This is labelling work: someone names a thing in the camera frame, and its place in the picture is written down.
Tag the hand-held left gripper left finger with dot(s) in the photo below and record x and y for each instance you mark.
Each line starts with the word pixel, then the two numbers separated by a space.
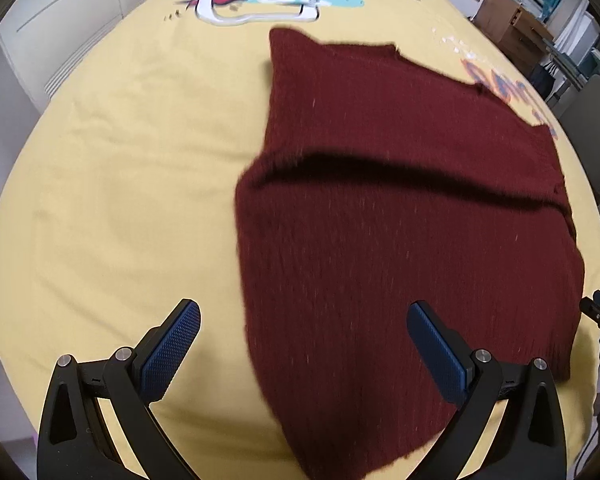
pixel 172 347

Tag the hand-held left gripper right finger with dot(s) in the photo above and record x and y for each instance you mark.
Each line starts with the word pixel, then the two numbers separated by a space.
pixel 437 350

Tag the dark red knit sweater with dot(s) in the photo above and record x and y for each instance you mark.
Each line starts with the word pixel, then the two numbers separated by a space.
pixel 380 235

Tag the yellow dinosaur print bedsheet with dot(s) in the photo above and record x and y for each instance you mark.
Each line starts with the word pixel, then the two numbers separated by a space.
pixel 120 185

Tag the grey-green chair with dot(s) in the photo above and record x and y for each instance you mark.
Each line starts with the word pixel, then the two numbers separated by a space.
pixel 592 120

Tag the dark bag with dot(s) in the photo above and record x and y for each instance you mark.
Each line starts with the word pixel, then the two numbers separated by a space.
pixel 545 82

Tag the wooden cabinet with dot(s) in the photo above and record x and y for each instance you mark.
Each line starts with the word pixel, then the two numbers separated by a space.
pixel 510 30

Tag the white wardrobe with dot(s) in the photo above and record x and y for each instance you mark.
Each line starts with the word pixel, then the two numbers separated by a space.
pixel 65 15

